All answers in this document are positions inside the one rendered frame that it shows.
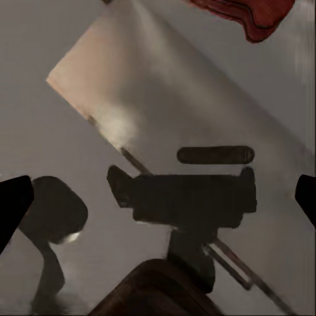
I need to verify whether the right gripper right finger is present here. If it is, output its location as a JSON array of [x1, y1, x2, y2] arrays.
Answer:
[[295, 175, 316, 228]]

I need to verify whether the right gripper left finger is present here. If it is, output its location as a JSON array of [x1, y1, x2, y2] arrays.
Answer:
[[0, 175, 34, 254]]

